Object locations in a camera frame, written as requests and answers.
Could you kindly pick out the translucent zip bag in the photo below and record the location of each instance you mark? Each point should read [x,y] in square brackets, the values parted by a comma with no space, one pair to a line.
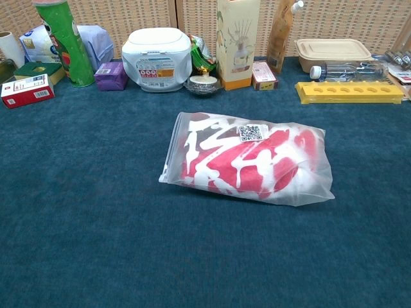
[179,128]

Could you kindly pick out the red white printed garment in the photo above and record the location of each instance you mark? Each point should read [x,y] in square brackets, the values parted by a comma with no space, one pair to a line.
[257,167]

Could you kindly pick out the green snack packet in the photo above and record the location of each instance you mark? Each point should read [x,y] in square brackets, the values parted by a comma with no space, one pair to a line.
[200,57]

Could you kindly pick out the white blue snack bag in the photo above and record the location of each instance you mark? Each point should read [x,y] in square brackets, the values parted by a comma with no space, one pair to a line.
[96,45]

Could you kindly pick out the small pink box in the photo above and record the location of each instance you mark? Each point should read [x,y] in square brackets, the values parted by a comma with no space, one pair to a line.
[263,75]

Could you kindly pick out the tall beige orange carton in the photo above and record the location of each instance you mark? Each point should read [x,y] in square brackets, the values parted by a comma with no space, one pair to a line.
[237,48]

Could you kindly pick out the white wet wipes tub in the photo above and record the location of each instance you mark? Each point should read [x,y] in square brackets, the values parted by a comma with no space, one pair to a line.
[154,54]

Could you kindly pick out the small purple box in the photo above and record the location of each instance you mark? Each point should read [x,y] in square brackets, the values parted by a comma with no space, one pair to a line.
[110,77]

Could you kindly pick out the blue carpet table cover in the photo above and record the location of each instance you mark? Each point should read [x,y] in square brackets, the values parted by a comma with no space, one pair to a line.
[96,224]

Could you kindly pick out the brown spout pouch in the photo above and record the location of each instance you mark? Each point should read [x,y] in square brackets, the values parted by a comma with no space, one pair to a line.
[279,41]

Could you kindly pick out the woven folding screen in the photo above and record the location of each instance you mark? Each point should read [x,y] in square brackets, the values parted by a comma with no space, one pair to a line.
[128,19]

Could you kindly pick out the yellow ice tray mould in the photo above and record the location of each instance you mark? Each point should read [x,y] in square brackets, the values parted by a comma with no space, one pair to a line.
[350,93]

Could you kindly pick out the beige lidded lunch container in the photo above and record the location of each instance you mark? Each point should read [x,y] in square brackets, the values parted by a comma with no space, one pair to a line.
[332,51]

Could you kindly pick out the clear plastic water bottle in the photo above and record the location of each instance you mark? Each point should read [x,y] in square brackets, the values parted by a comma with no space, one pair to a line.
[346,72]

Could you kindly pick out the green chips can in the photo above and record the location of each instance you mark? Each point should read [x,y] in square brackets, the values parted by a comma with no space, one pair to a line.
[69,48]

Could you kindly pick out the green yellow sponge box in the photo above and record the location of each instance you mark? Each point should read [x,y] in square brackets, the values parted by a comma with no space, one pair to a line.
[35,69]

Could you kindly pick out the red white carton box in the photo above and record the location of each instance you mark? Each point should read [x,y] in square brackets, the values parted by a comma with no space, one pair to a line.
[25,91]

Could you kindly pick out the kraft spiral notebook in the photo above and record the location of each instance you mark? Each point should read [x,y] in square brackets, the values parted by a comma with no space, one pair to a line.
[406,91]

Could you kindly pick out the white blister pack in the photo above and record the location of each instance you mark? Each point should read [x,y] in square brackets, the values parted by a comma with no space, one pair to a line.
[401,61]

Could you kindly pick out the white paper roll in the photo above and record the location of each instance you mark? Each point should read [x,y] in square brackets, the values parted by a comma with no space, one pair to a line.
[9,48]

